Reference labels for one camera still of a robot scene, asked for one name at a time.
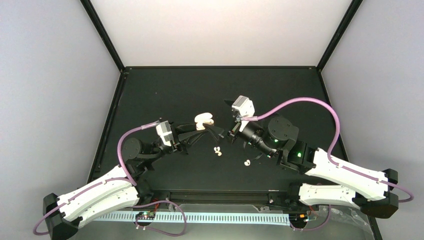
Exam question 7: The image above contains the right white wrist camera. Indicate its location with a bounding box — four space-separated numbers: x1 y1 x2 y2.
231 95 255 132

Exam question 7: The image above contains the left circuit board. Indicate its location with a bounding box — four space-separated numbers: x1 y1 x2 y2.
135 211 156 222

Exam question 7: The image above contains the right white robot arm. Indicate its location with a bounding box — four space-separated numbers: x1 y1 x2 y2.
227 95 400 219

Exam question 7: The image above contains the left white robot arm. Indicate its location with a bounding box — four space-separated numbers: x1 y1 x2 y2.
41 120 214 240

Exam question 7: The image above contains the circuit board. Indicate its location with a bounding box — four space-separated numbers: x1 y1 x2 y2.
135 211 156 222
289 214 317 223

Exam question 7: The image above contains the white square charging case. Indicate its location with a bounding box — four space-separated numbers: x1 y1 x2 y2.
194 112 215 131

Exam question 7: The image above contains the black right frame post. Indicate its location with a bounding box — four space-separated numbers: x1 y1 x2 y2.
316 0 363 73

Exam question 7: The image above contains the black frame post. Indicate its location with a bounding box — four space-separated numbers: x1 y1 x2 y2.
316 0 363 73
80 0 125 72

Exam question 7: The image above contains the purple looped cable front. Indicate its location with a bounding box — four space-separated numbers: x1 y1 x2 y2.
129 199 189 237

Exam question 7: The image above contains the black front rail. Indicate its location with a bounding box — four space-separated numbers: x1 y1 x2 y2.
139 189 299 205

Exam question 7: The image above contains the right circuit board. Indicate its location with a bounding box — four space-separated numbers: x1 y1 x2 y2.
289 214 317 223

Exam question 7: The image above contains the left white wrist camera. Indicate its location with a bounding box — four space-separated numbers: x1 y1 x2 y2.
155 121 174 147

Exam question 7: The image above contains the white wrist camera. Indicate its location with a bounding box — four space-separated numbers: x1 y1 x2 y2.
231 95 255 132
155 121 174 147

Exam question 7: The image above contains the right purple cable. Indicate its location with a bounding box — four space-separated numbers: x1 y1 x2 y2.
240 97 415 204

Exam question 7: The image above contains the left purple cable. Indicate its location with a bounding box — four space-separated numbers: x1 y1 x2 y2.
33 120 160 236

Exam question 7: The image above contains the black left frame post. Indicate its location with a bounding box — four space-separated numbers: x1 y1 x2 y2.
80 0 125 72

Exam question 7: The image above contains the white slotted cable duct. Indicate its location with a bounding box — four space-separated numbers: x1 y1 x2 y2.
95 211 290 226

